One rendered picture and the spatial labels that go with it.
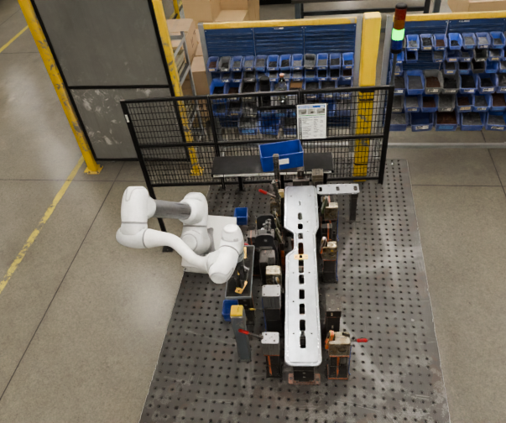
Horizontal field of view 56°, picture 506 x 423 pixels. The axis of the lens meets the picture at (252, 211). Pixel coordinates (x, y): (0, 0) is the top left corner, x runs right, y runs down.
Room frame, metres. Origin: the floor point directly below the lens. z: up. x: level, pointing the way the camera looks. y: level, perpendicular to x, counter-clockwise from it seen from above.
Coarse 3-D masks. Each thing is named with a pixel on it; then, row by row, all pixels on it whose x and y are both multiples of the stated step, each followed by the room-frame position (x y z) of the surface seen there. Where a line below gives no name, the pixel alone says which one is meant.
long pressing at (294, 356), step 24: (288, 192) 2.48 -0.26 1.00; (312, 192) 2.45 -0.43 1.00; (288, 216) 2.25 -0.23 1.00; (312, 216) 2.22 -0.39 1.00; (312, 240) 2.00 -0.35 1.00; (288, 264) 1.83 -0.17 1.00; (312, 264) 1.81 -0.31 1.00; (288, 288) 1.66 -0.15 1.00; (312, 288) 1.64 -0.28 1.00; (288, 312) 1.49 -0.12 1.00; (312, 312) 1.47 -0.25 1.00; (288, 336) 1.35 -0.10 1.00; (312, 336) 1.33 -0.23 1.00; (288, 360) 1.21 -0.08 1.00; (312, 360) 1.20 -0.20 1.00
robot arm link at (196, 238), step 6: (186, 228) 2.14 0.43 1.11; (192, 228) 2.13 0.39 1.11; (198, 228) 2.13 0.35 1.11; (204, 228) 2.14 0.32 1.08; (186, 234) 2.08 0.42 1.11; (192, 234) 2.07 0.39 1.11; (198, 234) 2.08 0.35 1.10; (204, 234) 2.11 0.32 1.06; (186, 240) 2.05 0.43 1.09; (192, 240) 2.04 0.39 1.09; (198, 240) 2.05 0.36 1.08; (204, 240) 2.08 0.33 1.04; (210, 240) 2.17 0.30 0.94; (192, 246) 2.02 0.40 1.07; (198, 246) 2.03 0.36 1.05; (204, 246) 2.06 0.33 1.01; (198, 252) 2.03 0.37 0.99; (204, 252) 2.10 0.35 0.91
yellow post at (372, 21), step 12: (372, 12) 2.93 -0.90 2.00; (372, 24) 2.84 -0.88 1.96; (372, 36) 2.84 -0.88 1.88; (372, 48) 2.84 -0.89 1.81; (360, 60) 2.93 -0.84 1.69; (372, 60) 2.84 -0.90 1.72; (360, 72) 2.89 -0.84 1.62; (372, 72) 2.84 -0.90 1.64; (360, 84) 2.86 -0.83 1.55; (372, 84) 2.84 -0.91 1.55; (372, 96) 2.84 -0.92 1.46; (360, 120) 2.85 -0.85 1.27; (360, 132) 2.85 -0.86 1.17; (360, 144) 2.85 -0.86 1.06; (360, 156) 2.84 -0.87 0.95; (360, 180) 2.84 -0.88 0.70
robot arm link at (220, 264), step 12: (144, 240) 1.70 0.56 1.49; (156, 240) 1.69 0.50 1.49; (168, 240) 1.67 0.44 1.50; (180, 240) 1.65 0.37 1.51; (180, 252) 1.57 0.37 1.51; (192, 252) 1.55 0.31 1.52; (216, 252) 1.48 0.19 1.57; (228, 252) 1.47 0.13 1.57; (192, 264) 1.48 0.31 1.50; (204, 264) 1.45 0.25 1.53; (216, 264) 1.40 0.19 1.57; (228, 264) 1.41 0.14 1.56; (216, 276) 1.36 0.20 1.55; (228, 276) 1.37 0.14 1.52
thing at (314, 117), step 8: (296, 104) 2.88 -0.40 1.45; (304, 104) 2.87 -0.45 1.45; (312, 104) 2.86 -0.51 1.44; (320, 104) 2.86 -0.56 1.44; (296, 112) 2.88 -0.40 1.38; (304, 112) 2.87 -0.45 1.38; (312, 112) 2.86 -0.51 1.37; (320, 112) 2.86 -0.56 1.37; (296, 120) 2.88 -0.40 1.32; (304, 120) 2.87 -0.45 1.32; (312, 120) 2.86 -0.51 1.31; (320, 120) 2.86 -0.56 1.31; (296, 128) 2.88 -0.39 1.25; (304, 128) 2.87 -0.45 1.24; (312, 128) 2.86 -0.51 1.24; (320, 128) 2.85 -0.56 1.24; (296, 136) 2.88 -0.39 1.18; (304, 136) 2.87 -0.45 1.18; (312, 136) 2.86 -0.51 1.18; (320, 136) 2.86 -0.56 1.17
